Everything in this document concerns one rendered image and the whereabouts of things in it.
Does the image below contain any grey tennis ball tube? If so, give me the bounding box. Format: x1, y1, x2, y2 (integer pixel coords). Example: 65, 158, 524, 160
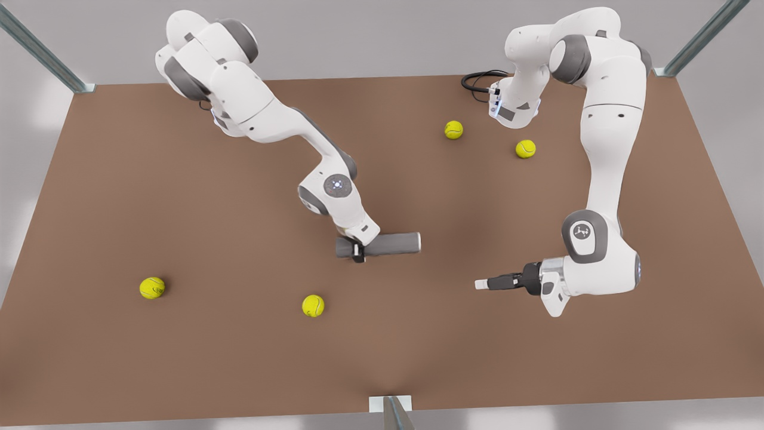
335, 232, 421, 259

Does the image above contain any silver frame post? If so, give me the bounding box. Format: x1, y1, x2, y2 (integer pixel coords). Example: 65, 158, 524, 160
0, 3, 96, 94
368, 395, 415, 430
653, 0, 751, 78

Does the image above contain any black cable loop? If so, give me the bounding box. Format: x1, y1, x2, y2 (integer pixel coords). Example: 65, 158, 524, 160
461, 70, 510, 103

